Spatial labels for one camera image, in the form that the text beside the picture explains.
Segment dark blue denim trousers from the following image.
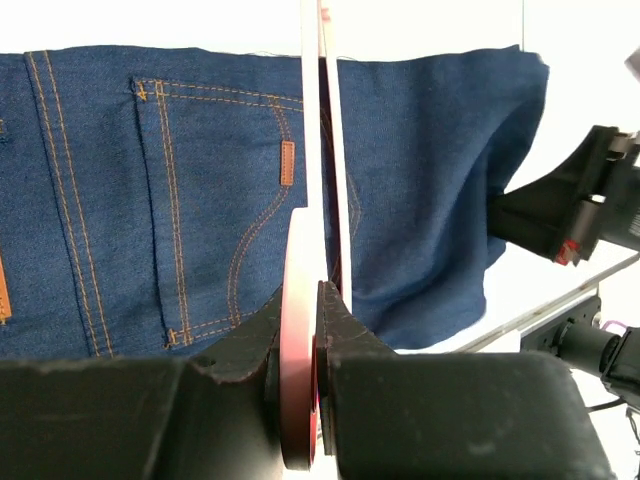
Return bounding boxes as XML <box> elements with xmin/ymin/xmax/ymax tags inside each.
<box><xmin>1</xmin><ymin>46</ymin><xmax>548</xmax><ymax>359</ymax></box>

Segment pink hanger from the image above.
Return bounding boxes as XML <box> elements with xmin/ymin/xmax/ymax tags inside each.
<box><xmin>279</xmin><ymin>1</ymin><xmax>352</xmax><ymax>470</ymax></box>

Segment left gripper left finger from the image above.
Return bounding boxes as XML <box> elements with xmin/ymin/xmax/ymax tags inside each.
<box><xmin>1</xmin><ymin>292</ymin><xmax>284</xmax><ymax>479</ymax></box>

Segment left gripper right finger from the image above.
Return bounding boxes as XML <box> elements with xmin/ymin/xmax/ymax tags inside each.
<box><xmin>317</xmin><ymin>282</ymin><xmax>614</xmax><ymax>479</ymax></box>

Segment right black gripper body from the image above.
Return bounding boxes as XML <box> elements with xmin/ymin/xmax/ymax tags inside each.
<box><xmin>554</xmin><ymin>125</ymin><xmax>639</xmax><ymax>265</ymax></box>

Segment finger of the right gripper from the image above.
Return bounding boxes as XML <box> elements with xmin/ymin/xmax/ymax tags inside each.
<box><xmin>488</xmin><ymin>153</ymin><xmax>589</xmax><ymax>260</ymax></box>

